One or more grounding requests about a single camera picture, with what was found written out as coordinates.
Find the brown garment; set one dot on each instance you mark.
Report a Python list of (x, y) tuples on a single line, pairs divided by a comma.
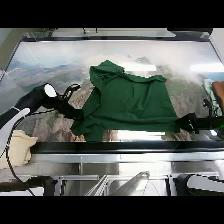
[(219, 91)]

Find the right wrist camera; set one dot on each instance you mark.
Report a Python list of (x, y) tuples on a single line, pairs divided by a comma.
[(209, 106)]

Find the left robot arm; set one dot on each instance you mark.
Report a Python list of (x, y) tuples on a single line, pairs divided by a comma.
[(31, 100)]

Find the beige garment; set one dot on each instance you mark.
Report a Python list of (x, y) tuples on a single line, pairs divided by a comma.
[(16, 148)]

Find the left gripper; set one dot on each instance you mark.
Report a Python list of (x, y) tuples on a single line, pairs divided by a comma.
[(73, 112)]

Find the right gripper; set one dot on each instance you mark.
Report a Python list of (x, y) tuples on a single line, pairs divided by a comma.
[(188, 123)]

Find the silver frame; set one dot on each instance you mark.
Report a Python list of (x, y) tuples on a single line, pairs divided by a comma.
[(100, 158)]

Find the dark green T-shirt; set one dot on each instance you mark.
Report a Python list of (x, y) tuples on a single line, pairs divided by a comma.
[(130, 103)]

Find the pale green garment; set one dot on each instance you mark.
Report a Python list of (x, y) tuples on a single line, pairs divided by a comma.
[(209, 91)]

